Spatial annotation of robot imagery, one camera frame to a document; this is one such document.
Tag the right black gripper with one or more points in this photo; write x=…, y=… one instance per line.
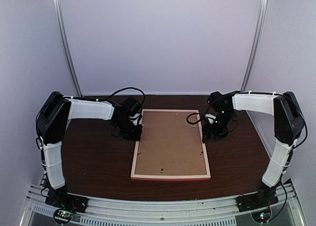
x=207, y=129

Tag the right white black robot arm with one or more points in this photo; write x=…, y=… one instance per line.
x=288, y=124

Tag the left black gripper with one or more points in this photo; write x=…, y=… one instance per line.
x=136, y=136

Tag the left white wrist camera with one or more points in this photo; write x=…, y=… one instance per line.
x=136, y=119

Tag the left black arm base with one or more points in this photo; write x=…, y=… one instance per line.
x=60, y=198

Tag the front aluminium rail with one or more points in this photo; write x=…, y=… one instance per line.
x=222, y=211

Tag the pink wooden picture frame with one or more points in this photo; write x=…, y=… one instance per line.
x=170, y=176

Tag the aluminium corner post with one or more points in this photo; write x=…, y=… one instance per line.
x=65, y=46
x=255, y=43

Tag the left aluminium corner post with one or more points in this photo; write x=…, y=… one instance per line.
x=65, y=46

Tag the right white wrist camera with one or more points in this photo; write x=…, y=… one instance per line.
x=211, y=118

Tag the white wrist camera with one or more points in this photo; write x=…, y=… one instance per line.
x=136, y=119
x=211, y=118

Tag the brown backing board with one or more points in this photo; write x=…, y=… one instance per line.
x=170, y=144

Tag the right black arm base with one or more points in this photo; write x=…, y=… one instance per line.
x=263, y=197

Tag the right aluminium corner post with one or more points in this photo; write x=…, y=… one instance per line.
x=255, y=43

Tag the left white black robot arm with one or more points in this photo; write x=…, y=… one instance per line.
x=56, y=114

